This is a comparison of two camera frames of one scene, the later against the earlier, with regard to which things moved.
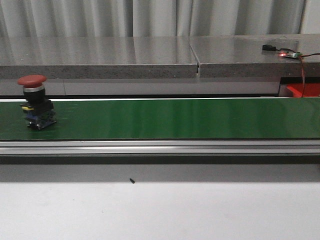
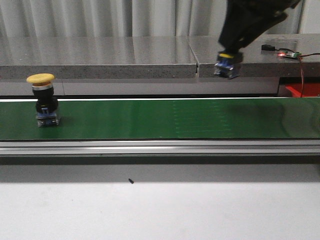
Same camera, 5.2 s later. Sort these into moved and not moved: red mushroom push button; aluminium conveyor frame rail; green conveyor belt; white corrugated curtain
Moved: red mushroom push button
Not moved: green conveyor belt; white corrugated curtain; aluminium conveyor frame rail
